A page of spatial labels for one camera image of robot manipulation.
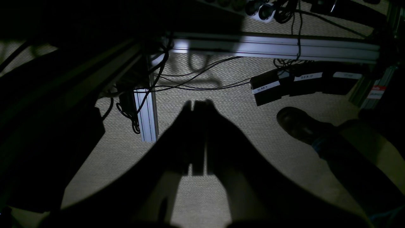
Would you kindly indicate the dark trouser leg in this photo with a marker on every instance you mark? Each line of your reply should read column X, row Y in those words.
column 376, row 194

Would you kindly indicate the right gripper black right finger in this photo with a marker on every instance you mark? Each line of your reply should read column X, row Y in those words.
column 258, row 194

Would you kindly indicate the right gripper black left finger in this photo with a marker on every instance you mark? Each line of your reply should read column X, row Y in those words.
column 144, row 197

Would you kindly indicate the vertical aluminium frame leg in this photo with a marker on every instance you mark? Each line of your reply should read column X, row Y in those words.
column 147, row 110

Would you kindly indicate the horizontal aluminium frame bar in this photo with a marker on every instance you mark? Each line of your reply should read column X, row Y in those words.
column 277, row 46

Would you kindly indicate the black leather shoe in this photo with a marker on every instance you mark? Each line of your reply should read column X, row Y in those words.
column 301, row 126

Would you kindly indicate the black labelled foot pedal box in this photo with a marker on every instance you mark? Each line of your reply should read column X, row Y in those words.
column 274, row 85

